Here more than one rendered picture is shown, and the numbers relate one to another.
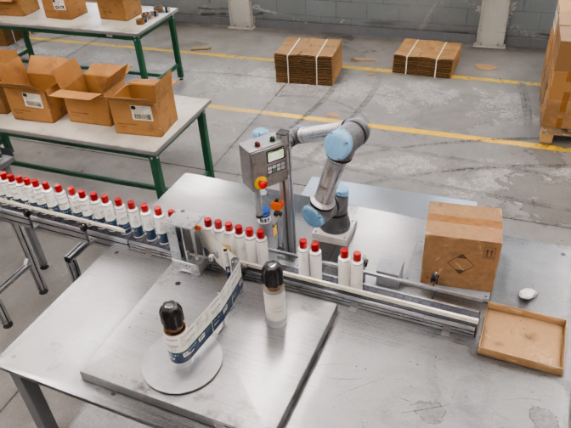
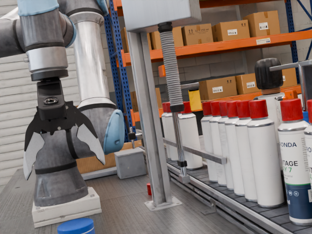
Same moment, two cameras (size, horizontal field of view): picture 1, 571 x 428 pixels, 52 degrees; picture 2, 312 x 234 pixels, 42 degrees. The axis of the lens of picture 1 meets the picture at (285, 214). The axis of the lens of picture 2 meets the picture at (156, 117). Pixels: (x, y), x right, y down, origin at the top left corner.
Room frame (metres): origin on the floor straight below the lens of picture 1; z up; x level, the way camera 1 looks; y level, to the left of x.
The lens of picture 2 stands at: (2.75, 0.83, 1.13)
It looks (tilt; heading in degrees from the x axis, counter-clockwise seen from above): 4 degrees down; 232
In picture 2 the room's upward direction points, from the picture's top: 9 degrees counter-clockwise
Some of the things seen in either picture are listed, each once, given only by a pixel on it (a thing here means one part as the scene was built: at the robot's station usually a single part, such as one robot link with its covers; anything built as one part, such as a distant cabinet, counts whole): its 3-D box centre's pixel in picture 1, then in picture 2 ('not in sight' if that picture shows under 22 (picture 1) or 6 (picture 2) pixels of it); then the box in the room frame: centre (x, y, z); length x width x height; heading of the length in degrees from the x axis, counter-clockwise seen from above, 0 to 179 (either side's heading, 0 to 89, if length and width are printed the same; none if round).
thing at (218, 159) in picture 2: (352, 268); (164, 140); (1.87, -0.26, 0.96); 1.07 x 0.01 x 0.01; 64
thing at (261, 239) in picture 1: (262, 248); (213, 140); (2.01, 0.11, 0.98); 0.05 x 0.05 x 0.20
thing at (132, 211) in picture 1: (134, 218); not in sight; (2.30, 0.72, 0.98); 0.05 x 0.05 x 0.20
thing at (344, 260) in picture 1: (344, 268); (174, 131); (1.85, -0.23, 0.98); 0.05 x 0.05 x 0.20
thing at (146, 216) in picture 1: (148, 222); not in sight; (2.27, 0.66, 0.98); 0.05 x 0.05 x 0.20
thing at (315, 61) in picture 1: (308, 60); not in sight; (6.20, -0.37, 0.16); 0.65 x 0.54 x 0.32; 72
